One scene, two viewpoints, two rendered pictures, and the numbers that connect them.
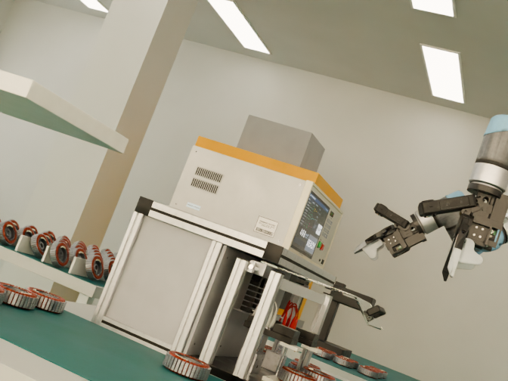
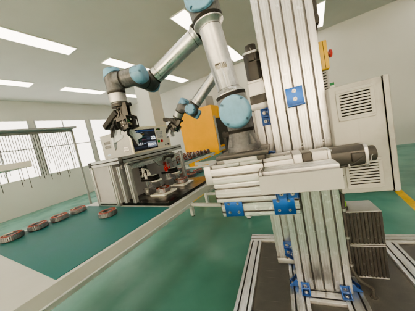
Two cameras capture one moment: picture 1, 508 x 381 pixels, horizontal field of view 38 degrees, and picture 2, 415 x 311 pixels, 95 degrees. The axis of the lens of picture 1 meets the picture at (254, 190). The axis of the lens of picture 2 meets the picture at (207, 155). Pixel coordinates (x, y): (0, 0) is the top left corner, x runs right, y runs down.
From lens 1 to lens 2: 114 cm
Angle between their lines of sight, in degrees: 15
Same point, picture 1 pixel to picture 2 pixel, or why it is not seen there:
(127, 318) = (105, 200)
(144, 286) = (103, 189)
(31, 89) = not seen: outside the picture
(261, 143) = not seen: hidden behind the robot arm
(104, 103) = (149, 121)
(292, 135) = not seen: hidden behind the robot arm
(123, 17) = (140, 97)
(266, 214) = (124, 145)
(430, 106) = (236, 65)
